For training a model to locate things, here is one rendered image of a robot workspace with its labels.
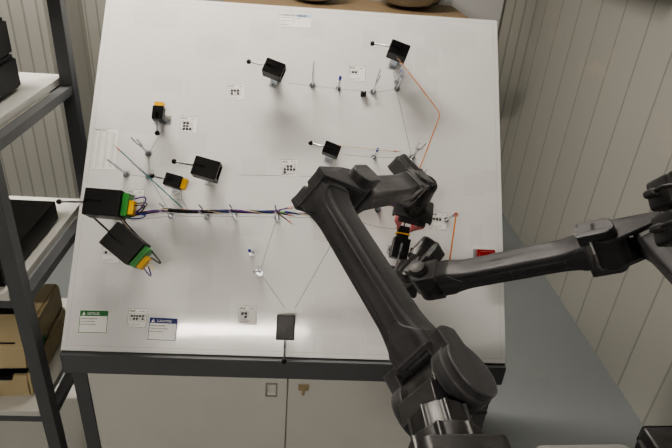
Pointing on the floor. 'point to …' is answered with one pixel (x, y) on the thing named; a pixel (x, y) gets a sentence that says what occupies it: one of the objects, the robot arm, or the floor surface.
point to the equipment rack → (55, 425)
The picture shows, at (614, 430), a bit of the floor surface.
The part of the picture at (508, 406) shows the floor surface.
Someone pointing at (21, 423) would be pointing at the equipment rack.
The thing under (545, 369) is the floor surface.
